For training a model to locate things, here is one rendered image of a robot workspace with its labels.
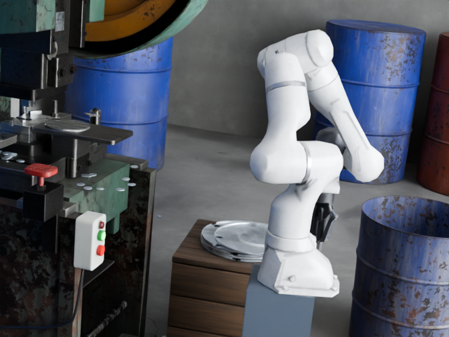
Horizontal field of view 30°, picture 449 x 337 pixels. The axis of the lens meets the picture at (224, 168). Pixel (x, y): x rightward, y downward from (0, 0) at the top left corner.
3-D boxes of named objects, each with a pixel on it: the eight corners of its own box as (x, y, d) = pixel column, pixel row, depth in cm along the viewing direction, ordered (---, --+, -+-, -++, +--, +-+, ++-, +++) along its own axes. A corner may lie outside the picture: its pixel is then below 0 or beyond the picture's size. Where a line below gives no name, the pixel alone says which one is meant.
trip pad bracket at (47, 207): (61, 253, 212) (64, 180, 206) (43, 266, 203) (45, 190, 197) (41, 249, 213) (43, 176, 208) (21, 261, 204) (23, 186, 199)
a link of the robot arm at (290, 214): (341, 236, 222) (353, 146, 215) (278, 240, 215) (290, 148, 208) (321, 221, 232) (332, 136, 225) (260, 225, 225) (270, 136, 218)
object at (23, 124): (55, 132, 243) (55, 116, 241) (29, 143, 229) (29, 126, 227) (27, 127, 245) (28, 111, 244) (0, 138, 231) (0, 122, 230)
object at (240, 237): (211, 222, 284) (211, 219, 284) (294, 227, 287) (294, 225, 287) (217, 254, 257) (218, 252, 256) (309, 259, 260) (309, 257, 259)
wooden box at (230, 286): (298, 325, 300) (309, 235, 291) (285, 377, 264) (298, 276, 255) (190, 307, 306) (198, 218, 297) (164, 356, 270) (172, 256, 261)
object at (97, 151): (107, 156, 256) (107, 136, 255) (32, 195, 215) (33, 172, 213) (21, 140, 264) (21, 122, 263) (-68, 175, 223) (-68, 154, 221)
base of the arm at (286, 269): (339, 274, 233) (345, 227, 230) (339, 302, 215) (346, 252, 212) (260, 263, 236) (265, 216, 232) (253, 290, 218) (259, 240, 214)
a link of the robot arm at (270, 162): (314, 85, 218) (250, 83, 211) (328, 177, 213) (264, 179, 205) (294, 98, 228) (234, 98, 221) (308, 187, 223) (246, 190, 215)
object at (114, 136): (131, 174, 238) (134, 129, 234) (111, 187, 225) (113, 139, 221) (53, 160, 244) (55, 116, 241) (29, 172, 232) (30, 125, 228)
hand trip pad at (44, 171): (59, 196, 204) (59, 166, 202) (47, 202, 198) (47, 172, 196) (33, 191, 205) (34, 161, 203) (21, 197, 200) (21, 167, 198)
